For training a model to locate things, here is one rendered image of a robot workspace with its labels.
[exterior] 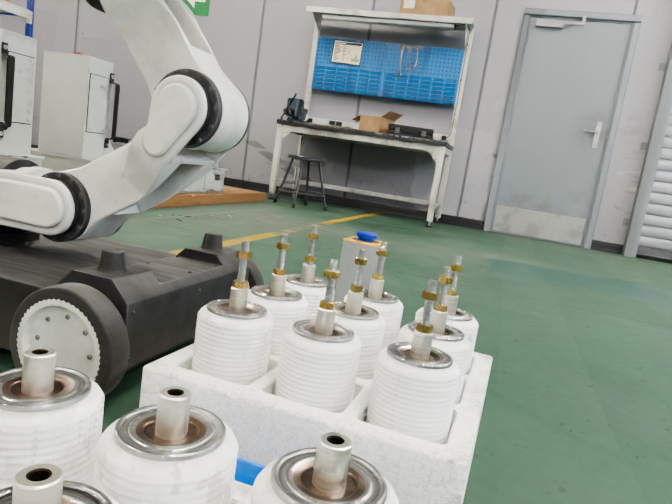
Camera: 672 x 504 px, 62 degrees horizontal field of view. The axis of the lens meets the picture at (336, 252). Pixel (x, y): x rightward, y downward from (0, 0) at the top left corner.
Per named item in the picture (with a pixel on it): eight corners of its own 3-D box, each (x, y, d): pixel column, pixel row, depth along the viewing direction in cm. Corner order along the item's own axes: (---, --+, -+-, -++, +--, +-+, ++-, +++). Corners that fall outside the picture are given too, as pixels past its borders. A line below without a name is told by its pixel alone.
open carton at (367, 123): (364, 134, 568) (367, 111, 564) (399, 138, 548) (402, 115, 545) (349, 130, 542) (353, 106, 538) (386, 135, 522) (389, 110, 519)
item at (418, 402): (419, 538, 60) (450, 381, 58) (340, 504, 64) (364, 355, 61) (442, 496, 69) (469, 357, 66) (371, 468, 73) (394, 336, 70)
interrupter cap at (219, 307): (276, 321, 70) (276, 316, 70) (217, 322, 66) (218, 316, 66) (253, 303, 76) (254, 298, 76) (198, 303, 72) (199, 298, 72)
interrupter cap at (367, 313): (378, 326, 75) (379, 321, 74) (322, 316, 75) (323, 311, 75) (379, 311, 82) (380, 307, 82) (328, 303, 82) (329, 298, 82)
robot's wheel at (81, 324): (4, 392, 93) (11, 275, 89) (28, 382, 97) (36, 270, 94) (104, 425, 87) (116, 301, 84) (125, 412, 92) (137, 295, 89)
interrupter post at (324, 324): (317, 329, 69) (321, 304, 68) (335, 334, 68) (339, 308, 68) (310, 334, 67) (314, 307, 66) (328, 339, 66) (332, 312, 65)
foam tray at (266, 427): (128, 501, 70) (141, 365, 67) (266, 394, 107) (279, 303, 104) (436, 623, 58) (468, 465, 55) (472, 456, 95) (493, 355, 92)
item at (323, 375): (284, 442, 76) (302, 314, 73) (350, 464, 73) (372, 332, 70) (250, 475, 67) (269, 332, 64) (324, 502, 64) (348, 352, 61)
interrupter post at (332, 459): (304, 490, 35) (311, 442, 35) (316, 472, 38) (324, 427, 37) (340, 502, 35) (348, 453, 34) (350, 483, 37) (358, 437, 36)
